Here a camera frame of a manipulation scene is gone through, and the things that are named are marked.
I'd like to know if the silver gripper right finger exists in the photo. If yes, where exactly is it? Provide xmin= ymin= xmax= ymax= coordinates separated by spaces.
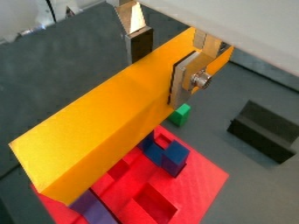
xmin=168 ymin=29 xmax=223 ymax=109

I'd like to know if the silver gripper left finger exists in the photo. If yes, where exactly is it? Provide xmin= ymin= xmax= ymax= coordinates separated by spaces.
xmin=116 ymin=0 xmax=153 ymax=64

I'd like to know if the red slotted base board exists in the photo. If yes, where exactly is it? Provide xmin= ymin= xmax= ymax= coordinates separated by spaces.
xmin=31 ymin=124 xmax=229 ymax=224

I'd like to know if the green arch-shaped block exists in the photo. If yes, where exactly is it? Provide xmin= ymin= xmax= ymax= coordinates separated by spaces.
xmin=168 ymin=104 xmax=191 ymax=127

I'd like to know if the dark blue U-shaped block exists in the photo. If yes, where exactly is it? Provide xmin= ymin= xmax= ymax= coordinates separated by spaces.
xmin=137 ymin=132 xmax=191 ymax=178

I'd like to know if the purple U-shaped block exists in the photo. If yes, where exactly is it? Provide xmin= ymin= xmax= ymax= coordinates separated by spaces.
xmin=69 ymin=190 xmax=117 ymax=224

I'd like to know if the black angled bracket holder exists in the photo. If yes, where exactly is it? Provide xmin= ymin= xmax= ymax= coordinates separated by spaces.
xmin=227 ymin=101 xmax=299 ymax=164

